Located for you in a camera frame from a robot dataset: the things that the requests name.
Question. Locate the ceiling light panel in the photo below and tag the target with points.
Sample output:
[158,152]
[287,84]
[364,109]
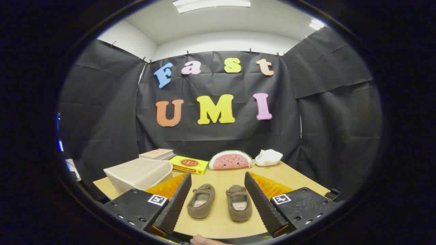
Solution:
[316,24]
[211,4]

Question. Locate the yellow book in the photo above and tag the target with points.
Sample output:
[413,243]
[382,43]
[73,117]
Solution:
[189,164]

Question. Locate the brown fuzzy slipper shoe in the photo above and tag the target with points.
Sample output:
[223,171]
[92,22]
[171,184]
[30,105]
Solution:
[201,200]
[239,204]

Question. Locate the beige fabric storage box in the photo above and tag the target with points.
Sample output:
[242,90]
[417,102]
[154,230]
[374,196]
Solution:
[136,173]

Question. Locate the watermelon slice plush toy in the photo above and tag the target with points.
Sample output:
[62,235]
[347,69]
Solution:
[230,160]

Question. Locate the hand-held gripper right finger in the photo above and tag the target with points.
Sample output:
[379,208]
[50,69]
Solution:
[262,204]

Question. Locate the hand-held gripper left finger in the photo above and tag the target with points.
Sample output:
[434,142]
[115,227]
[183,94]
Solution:
[177,200]

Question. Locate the beige book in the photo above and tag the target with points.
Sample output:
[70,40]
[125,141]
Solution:
[156,153]

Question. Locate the white plush toy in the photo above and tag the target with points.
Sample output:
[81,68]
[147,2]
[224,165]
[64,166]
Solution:
[269,157]

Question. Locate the black table clamp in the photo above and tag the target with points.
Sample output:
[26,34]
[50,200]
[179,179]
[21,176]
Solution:
[332,194]

